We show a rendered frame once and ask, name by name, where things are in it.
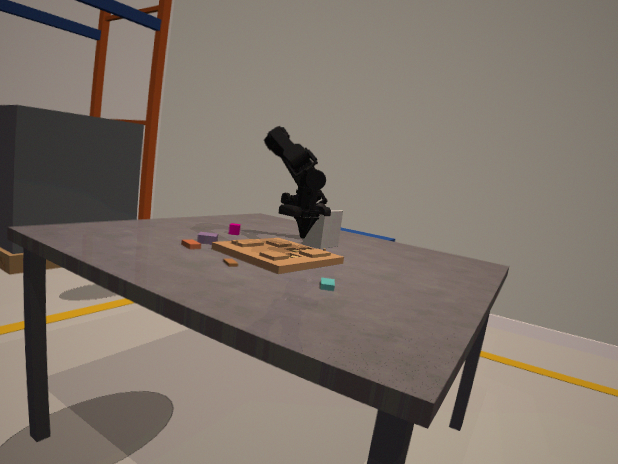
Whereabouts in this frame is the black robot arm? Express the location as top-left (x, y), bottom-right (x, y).
top-left (264, 126), bottom-right (328, 207)

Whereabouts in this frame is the teal rectangular block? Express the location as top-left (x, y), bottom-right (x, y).
top-left (320, 278), bottom-right (335, 291)

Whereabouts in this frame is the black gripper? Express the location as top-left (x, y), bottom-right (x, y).
top-left (278, 187), bottom-right (331, 239)

